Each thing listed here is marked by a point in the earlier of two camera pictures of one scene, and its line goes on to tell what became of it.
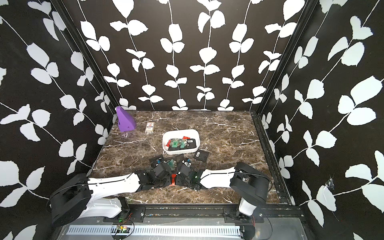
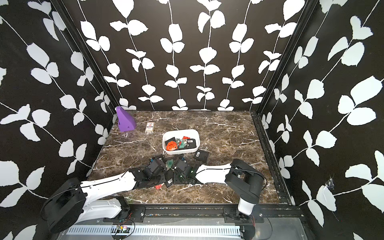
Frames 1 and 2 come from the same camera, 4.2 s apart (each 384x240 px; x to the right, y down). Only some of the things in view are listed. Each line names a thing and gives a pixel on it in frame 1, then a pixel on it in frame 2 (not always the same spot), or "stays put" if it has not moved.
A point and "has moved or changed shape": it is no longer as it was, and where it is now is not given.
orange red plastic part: x=173 y=176 has moved or changed shape
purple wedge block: x=126 y=122 stays put
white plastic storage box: x=181 y=141 stays put
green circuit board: x=172 y=164 stays put
